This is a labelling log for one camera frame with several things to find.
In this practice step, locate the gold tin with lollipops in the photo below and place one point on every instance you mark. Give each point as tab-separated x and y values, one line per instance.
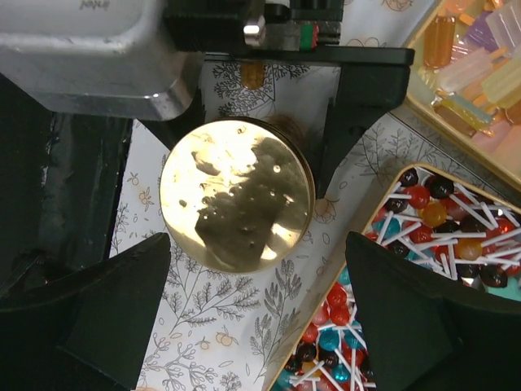
407	277

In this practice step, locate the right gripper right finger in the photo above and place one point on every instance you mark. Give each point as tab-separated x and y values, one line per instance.
431	322

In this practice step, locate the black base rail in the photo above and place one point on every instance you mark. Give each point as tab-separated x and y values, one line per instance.
61	176

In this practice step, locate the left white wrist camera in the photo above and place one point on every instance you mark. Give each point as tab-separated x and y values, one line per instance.
103	58

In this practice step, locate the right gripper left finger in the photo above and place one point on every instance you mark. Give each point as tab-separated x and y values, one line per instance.
88	330

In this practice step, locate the floral table mat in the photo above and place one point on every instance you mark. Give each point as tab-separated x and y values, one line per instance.
226	332

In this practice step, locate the gold round lid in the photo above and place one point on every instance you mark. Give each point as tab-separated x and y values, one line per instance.
237	194

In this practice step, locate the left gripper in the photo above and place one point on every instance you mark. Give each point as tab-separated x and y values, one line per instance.
372	80

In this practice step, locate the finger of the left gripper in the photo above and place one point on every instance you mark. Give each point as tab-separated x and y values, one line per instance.
183	118

